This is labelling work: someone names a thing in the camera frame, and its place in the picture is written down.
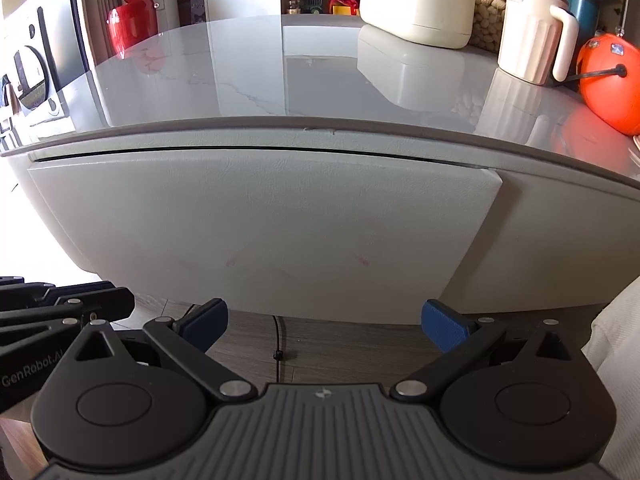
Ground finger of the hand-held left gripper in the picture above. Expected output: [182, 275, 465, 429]
[0, 275, 56, 311]
[0, 282, 136, 347]

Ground clear jar of peanuts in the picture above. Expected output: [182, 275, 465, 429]
[470, 0, 512, 54]

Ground black floor cable with connector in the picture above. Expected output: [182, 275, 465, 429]
[272, 314, 286, 386]

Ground teal bottle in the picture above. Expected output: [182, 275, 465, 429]
[565, 0, 605, 54]

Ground white marble-top table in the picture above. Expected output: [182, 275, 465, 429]
[0, 12, 640, 322]

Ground black cable on orange bag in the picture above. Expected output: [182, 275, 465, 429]
[552, 63, 629, 84]

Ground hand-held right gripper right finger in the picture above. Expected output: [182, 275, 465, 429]
[391, 299, 574, 404]

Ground cream pitcher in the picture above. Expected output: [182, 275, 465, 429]
[497, 0, 579, 86]

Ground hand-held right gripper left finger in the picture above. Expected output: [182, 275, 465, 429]
[75, 298, 256, 404]

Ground person's white pants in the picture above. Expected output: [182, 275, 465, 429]
[582, 279, 640, 480]

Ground white table drawer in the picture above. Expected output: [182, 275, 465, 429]
[27, 147, 504, 324]

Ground red lidded bin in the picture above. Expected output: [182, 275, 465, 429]
[106, 0, 159, 59]

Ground white oval storage box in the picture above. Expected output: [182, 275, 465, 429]
[358, 0, 477, 50]

